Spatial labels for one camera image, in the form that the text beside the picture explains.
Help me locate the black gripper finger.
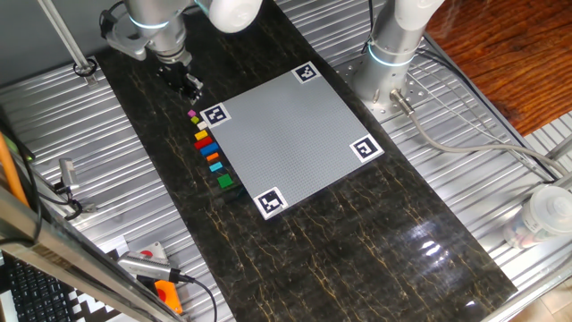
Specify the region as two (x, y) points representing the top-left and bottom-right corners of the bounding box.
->
(176, 85), (198, 103)
(185, 73), (205, 97)

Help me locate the translucent plastic jar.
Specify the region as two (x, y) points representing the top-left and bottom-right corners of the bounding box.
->
(503, 184), (572, 250)

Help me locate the aluminium frame bar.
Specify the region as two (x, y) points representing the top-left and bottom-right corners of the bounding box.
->
(0, 185), (184, 322)

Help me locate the black marble pattern mat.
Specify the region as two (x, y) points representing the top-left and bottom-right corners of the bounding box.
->
(95, 0), (518, 322)

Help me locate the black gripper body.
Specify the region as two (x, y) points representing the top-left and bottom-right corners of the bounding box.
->
(156, 60), (196, 93)

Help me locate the small silver camera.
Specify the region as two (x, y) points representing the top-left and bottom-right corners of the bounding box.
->
(57, 157), (81, 193)

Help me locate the black long Lego plate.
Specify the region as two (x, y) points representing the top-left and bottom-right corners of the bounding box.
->
(222, 183), (248, 203)

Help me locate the ribbed silver camera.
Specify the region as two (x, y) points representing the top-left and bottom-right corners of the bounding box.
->
(116, 250), (182, 284)

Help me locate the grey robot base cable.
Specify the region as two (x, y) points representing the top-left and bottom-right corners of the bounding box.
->
(389, 88), (569, 178)

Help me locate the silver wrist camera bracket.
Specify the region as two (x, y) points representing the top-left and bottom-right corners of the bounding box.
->
(98, 2), (149, 62)

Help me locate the black camera cable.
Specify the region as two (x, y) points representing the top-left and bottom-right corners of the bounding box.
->
(178, 273), (219, 322)

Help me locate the metal pole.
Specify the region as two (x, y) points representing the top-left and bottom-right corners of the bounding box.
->
(38, 0), (99, 87)

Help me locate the black white fiducial marker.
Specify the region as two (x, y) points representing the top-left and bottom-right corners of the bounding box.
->
(252, 186), (290, 221)
(199, 102), (233, 130)
(349, 133), (385, 164)
(290, 61), (323, 85)

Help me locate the grey Lego baseplate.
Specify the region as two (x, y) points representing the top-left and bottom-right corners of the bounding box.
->
(199, 61), (385, 221)

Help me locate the orange emergency stop box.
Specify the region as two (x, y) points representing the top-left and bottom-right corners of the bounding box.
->
(154, 279), (184, 315)

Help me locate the metal camera mount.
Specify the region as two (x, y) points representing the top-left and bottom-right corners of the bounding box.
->
(51, 178), (98, 221)

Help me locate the aluminium robot mounting plate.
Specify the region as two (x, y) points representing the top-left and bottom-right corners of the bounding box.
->
(332, 53), (428, 124)

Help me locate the orange tube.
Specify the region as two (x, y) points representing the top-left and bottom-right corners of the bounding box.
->
(0, 132), (30, 208)

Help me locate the large fiducial marker sheet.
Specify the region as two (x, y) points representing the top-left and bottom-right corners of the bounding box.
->
(64, 235), (135, 322)

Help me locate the black keyboard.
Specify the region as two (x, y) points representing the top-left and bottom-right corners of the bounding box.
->
(0, 254), (75, 322)

